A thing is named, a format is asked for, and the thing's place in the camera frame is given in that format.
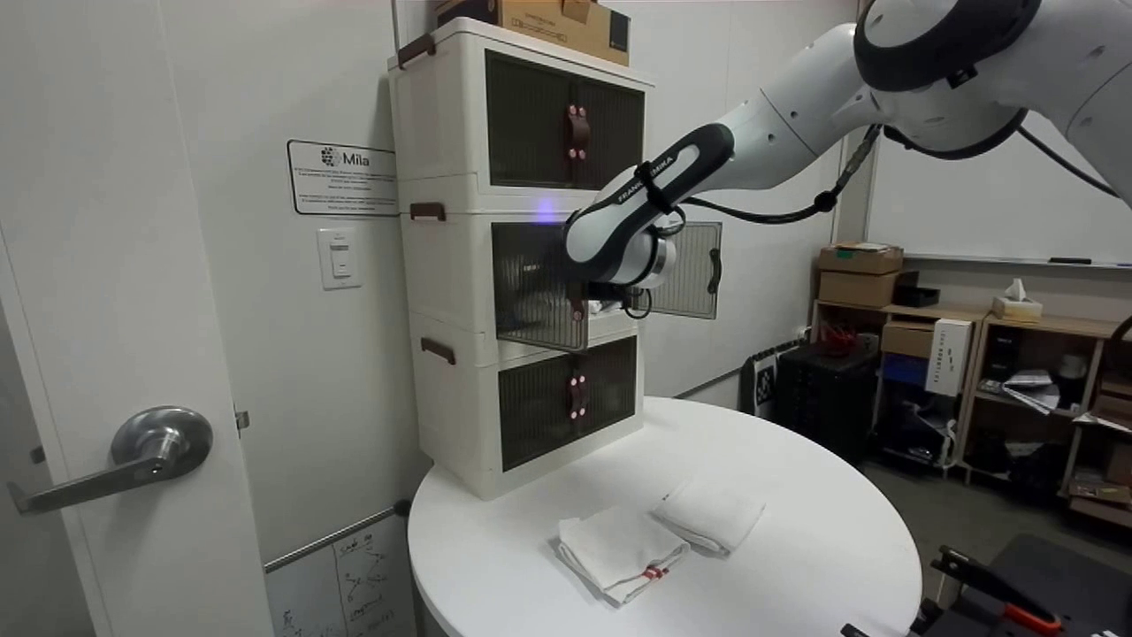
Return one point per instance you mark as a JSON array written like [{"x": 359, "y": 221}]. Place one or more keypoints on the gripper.
[{"x": 608, "y": 292}]

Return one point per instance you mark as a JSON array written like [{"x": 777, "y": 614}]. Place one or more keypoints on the white towel with red stripe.
[{"x": 619, "y": 548}]

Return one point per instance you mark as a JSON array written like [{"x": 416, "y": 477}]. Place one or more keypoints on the tissue box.
[{"x": 1017, "y": 307}]

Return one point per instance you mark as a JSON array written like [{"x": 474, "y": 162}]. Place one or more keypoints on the stack of cardboard boxes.
[{"x": 858, "y": 276}]

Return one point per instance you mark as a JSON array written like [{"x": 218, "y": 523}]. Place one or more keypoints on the white light switch plate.
[{"x": 340, "y": 258}]

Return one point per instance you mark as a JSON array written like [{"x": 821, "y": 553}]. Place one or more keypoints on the cardboard box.
[{"x": 548, "y": 22}]

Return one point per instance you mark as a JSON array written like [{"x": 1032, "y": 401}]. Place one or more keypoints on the plain white folded towel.
[{"x": 710, "y": 516}]

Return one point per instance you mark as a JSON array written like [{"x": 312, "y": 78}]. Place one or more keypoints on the tall white box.
[{"x": 948, "y": 358}]

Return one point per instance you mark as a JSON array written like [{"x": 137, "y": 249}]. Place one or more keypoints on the black clamp with orange grip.
[{"x": 999, "y": 588}]

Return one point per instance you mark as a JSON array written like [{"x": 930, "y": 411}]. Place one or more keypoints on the white room door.
[{"x": 106, "y": 310}]

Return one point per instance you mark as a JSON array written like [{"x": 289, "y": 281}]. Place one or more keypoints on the large wall whiteboard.
[{"x": 973, "y": 212}]

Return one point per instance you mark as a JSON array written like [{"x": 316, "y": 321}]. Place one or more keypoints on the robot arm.
[{"x": 796, "y": 115}]

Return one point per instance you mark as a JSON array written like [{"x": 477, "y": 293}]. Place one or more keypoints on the black case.
[{"x": 822, "y": 398}]

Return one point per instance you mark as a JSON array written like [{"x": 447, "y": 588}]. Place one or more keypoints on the dark ribbed cabinet door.
[
  {"x": 535, "y": 411},
  {"x": 610, "y": 380},
  {"x": 690, "y": 270},
  {"x": 615, "y": 137},
  {"x": 535, "y": 287},
  {"x": 529, "y": 119}
]

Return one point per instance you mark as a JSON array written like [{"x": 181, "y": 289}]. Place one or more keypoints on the checkered calibration board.
[{"x": 761, "y": 380}]

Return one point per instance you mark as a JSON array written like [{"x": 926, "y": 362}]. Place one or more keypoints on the black marker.
[{"x": 1070, "y": 261}]

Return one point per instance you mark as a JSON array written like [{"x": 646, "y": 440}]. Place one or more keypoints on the small whiteboard with writing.
[{"x": 354, "y": 579}]

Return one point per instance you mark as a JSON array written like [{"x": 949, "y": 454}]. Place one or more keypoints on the white stacking cabinet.
[{"x": 442, "y": 265}]

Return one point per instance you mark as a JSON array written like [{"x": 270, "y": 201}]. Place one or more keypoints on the wooden shelf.
[{"x": 1044, "y": 329}]

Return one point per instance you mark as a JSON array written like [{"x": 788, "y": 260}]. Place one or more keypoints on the white wall sign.
[{"x": 345, "y": 177}]

